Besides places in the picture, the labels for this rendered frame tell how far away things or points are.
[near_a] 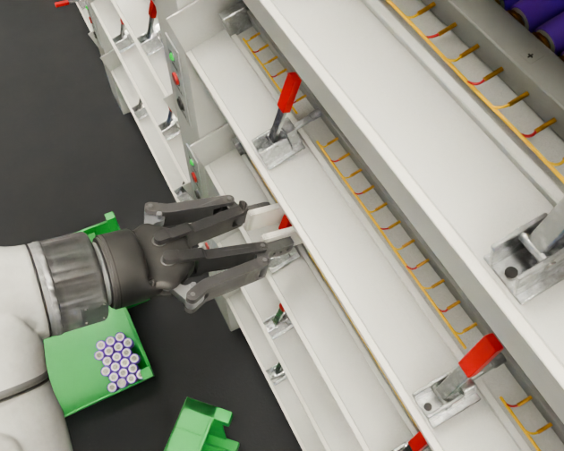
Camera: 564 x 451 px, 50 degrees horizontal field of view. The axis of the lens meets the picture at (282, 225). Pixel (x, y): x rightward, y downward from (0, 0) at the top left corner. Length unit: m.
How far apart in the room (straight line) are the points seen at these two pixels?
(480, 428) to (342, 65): 0.27
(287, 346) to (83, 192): 0.81
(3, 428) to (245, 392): 0.74
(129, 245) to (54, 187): 1.00
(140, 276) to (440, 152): 0.34
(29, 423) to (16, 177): 1.12
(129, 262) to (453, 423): 0.32
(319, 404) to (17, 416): 0.43
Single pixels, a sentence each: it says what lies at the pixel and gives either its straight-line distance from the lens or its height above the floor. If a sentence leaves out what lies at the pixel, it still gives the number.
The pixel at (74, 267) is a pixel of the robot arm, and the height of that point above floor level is 0.71.
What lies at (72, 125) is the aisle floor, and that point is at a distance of 1.71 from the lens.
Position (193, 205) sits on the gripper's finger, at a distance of 0.67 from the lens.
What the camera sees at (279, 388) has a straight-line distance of 1.08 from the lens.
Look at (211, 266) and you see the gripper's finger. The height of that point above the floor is 0.63.
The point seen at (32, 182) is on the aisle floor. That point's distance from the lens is 1.62.
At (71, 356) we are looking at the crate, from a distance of 1.29.
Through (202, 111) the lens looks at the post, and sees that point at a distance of 0.77.
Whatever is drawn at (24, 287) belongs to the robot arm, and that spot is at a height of 0.71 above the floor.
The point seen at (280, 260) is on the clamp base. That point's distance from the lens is 0.73.
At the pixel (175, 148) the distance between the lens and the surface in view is 1.12.
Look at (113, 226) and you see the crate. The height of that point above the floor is 0.05.
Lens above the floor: 1.18
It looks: 56 degrees down
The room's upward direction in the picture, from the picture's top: straight up
